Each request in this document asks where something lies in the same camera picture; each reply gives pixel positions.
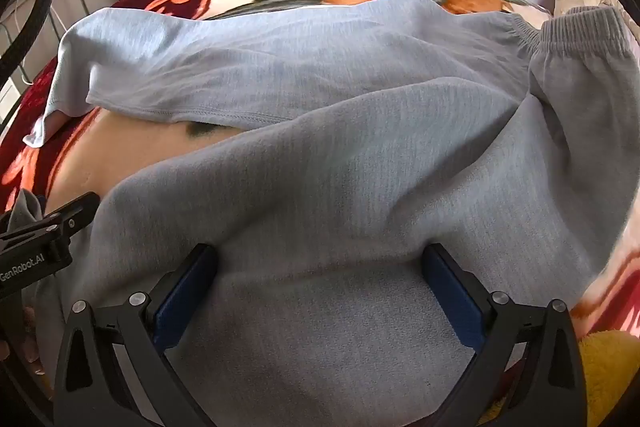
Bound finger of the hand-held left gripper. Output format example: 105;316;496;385
30;191;101;233

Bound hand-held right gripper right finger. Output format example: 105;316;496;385
422;243;588;427

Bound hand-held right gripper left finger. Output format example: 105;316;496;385
52;243;219;427

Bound grey pants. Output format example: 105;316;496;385
10;0;640;427

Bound person's left hand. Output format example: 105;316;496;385
0;304;48;378

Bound yellow plush cushion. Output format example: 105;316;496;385
577;329;640;427

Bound black hose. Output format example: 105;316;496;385
0;0;57;82

